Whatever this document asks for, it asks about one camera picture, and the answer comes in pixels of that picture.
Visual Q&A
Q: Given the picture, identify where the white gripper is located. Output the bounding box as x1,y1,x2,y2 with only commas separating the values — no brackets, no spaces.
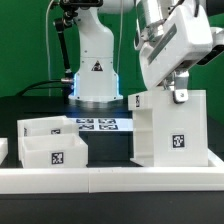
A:
139,6,213,104

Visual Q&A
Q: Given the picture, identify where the white drawer cabinet frame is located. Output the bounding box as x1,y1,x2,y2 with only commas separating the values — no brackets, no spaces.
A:
128,88,208,167

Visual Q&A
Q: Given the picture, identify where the white drawer box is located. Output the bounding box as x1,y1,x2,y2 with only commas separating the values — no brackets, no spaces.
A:
17,116,79,137
20,134,88,168

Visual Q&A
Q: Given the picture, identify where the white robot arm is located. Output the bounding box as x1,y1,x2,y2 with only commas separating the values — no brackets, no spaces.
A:
70,0,224,104

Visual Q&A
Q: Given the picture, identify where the fiducial marker sheet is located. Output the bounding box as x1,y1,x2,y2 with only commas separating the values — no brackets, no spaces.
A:
72,118,133,132

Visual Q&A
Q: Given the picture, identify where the white left fence block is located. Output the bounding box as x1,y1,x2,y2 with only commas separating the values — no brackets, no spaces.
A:
0,138,8,165

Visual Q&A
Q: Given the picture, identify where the white right fence rail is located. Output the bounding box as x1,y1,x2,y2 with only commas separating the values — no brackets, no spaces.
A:
208,150,224,167

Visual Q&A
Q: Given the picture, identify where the white fence rail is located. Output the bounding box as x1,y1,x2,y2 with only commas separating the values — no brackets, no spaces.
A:
208,150,224,167
0,167,224,194

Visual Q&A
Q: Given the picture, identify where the white front fence rail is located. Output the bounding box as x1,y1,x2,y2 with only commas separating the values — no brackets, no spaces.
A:
0,167,224,194

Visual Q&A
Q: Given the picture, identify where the black cable bundle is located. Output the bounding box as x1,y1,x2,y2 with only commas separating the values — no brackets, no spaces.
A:
15,78,74,98

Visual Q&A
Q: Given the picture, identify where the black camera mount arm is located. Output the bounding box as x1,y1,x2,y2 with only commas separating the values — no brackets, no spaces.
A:
54,0,103,78

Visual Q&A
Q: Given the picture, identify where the grey thin cable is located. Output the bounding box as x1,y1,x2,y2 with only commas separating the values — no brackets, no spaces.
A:
45,0,56,98

